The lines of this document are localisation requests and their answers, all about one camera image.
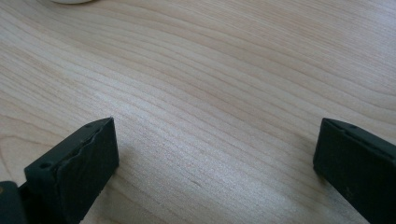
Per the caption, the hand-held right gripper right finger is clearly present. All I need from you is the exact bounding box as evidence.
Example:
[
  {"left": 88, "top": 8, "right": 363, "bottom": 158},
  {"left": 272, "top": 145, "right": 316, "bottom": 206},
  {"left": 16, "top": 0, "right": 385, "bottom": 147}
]
[{"left": 312, "top": 117, "right": 396, "bottom": 224}]

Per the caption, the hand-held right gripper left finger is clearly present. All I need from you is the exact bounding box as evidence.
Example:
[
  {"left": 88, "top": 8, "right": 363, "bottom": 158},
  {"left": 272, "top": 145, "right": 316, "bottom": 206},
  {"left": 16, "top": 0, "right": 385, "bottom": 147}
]
[{"left": 19, "top": 117, "right": 120, "bottom": 224}]

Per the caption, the white round object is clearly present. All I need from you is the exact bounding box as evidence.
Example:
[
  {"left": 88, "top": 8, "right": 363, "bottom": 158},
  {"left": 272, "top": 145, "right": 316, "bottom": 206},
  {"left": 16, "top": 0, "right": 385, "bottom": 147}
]
[{"left": 49, "top": 0, "right": 94, "bottom": 5}]

